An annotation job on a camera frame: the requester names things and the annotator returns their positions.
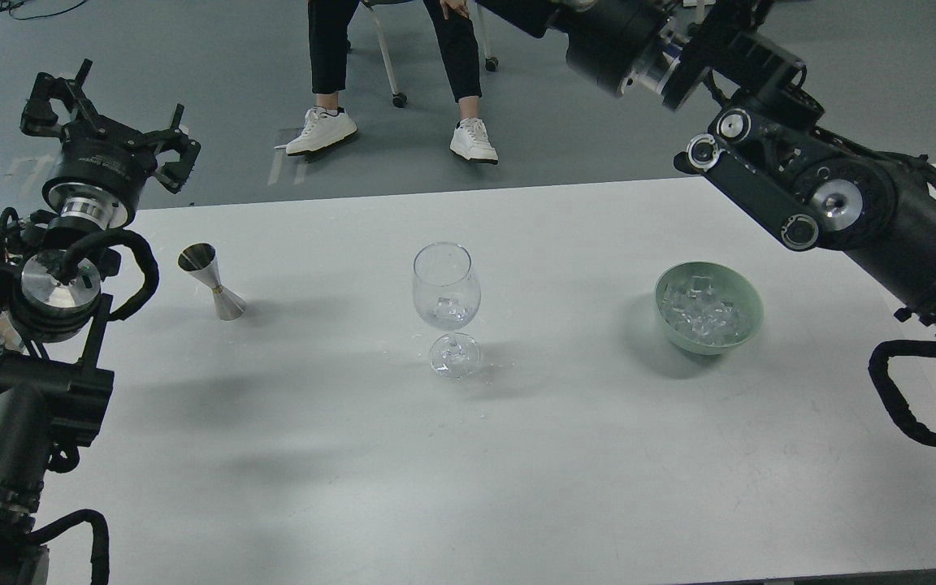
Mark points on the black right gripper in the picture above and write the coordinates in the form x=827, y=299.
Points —
x=617, y=45

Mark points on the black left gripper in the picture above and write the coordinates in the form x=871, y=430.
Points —
x=102, y=180

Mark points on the steel cocktail jigger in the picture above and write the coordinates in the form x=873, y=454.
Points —
x=200, y=261

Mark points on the ice cube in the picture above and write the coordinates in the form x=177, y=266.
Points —
x=448, y=309

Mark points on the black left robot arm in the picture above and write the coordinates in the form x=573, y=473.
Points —
x=65, y=273

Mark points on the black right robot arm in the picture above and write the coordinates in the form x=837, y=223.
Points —
x=806, y=186

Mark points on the pile of ice cubes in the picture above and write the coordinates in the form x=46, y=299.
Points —
x=699, y=309

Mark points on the clear wine glass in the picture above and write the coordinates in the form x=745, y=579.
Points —
x=447, y=296

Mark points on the seated person in black trousers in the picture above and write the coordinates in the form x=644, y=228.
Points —
x=327, y=123

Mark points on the green bowl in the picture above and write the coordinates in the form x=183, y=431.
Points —
x=737, y=286

